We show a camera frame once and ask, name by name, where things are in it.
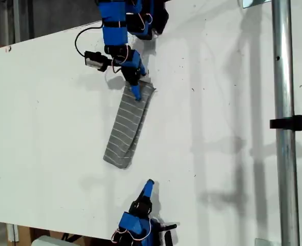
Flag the red white wire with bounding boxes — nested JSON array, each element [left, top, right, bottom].
[[111, 228, 129, 243], [137, 12, 153, 32], [111, 45, 130, 74]]

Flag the white plastic container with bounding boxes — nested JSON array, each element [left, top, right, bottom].
[[32, 235, 73, 246]]

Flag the steel post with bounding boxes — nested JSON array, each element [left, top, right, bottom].
[[270, 0, 301, 246]]

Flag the black camera cable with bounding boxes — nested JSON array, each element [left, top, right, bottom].
[[74, 22, 105, 56]]

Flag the black camera box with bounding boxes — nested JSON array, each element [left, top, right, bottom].
[[164, 230, 174, 246], [85, 50, 103, 69]]

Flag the grey striped towel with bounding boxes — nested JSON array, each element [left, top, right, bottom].
[[103, 81, 157, 170]]

